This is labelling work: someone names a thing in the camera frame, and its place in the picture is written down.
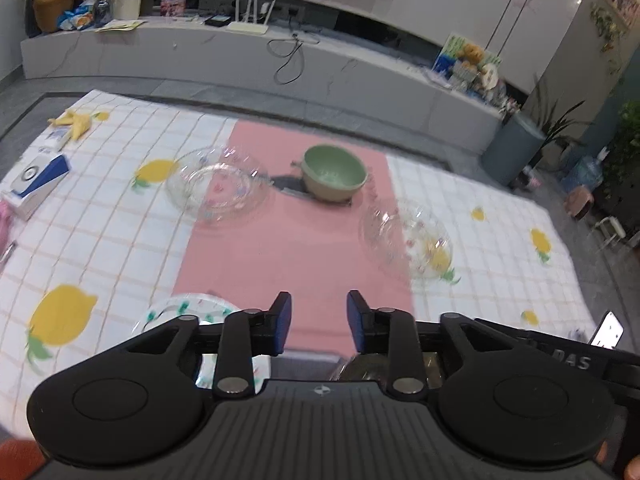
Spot white stool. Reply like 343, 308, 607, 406
589, 215, 627, 252

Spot clear glass floral plate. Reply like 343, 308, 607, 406
165, 145, 271, 221
360, 199, 455, 281

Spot yellow papers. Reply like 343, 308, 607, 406
94, 18, 149, 34

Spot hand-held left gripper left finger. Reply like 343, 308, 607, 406
120, 290, 293, 397

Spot colourful picture board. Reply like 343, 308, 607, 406
432, 32, 503, 78

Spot green bowl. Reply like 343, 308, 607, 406
291, 144, 369, 204

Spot banana peel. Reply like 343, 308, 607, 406
47, 109, 109, 142

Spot white floral plate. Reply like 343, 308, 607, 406
131, 292, 273, 391

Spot gold vase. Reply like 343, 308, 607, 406
32, 0, 77, 34

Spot brown teddy bear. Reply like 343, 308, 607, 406
459, 42, 487, 67

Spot blue and white box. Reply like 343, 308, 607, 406
0, 154, 71, 221

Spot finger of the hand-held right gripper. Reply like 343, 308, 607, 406
474, 317, 532, 347

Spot blue water bottle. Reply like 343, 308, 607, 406
559, 154, 607, 197

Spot black cable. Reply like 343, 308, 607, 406
266, 31, 321, 86

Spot blue snack bag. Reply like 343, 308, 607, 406
56, 2, 96, 31

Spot white router with antennas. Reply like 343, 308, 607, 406
226, 0, 277, 36

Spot pink stool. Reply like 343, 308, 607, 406
564, 186, 596, 221

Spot bushy green plant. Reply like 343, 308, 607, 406
606, 99, 640, 223

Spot white checkered lemon tablecloth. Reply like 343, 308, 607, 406
0, 89, 596, 403

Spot blue glass vase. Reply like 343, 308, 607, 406
92, 0, 114, 28

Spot smartphone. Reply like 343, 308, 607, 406
589, 310, 626, 349

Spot long-leaf potted plant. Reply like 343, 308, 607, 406
529, 74, 597, 148

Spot grey round bin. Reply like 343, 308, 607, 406
481, 112, 546, 189

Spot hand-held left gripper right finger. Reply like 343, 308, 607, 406
346, 290, 521, 396

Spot pink soft item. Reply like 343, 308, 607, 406
0, 200, 16, 256

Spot small white packet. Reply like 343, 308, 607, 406
39, 127, 71, 154

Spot hanging vine plant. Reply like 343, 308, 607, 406
589, 2, 627, 77

